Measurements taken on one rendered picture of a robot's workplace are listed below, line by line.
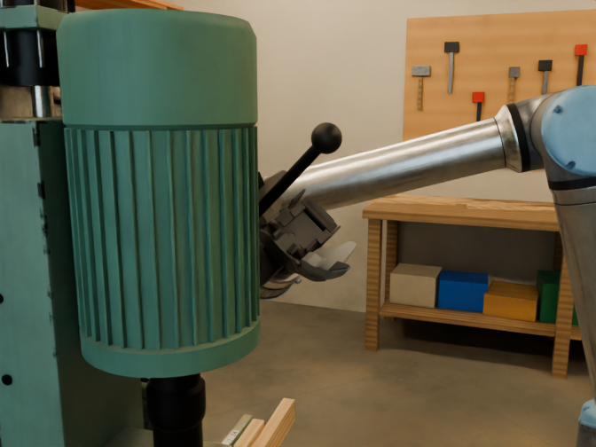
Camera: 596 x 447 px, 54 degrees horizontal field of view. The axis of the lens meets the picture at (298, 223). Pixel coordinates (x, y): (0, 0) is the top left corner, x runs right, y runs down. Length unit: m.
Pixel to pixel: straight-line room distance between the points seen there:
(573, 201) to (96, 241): 0.63
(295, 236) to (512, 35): 3.15
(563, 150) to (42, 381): 0.68
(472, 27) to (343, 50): 0.81
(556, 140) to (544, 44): 2.96
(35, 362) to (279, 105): 3.59
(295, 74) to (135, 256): 3.60
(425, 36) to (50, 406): 3.45
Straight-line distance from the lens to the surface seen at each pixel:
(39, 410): 0.65
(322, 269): 0.69
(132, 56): 0.49
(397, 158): 1.00
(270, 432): 0.95
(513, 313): 3.51
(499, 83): 3.78
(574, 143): 0.85
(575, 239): 0.90
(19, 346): 0.63
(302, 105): 4.04
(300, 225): 0.75
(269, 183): 0.71
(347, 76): 3.95
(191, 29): 0.49
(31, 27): 0.60
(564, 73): 3.79
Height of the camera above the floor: 1.43
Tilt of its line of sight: 12 degrees down
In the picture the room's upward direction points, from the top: straight up
